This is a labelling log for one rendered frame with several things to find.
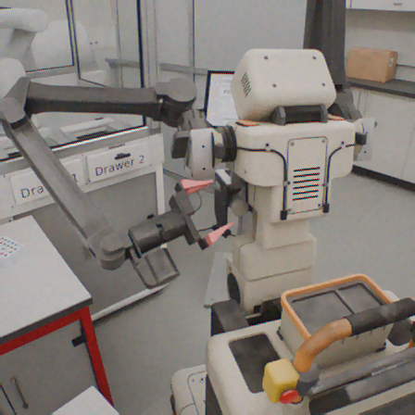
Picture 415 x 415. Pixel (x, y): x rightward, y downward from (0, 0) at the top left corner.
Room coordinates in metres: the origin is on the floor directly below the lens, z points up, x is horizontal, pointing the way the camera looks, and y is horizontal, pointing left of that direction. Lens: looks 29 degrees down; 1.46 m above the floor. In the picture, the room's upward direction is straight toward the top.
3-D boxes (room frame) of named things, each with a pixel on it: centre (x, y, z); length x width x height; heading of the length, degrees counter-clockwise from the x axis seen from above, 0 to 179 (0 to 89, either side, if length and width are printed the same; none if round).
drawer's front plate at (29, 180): (1.29, 0.60, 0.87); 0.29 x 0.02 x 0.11; 129
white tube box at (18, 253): (0.95, 0.65, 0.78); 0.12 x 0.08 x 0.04; 63
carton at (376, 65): (3.74, -1.69, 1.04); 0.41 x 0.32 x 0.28; 47
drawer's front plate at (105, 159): (1.49, 0.36, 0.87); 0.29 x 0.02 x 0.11; 129
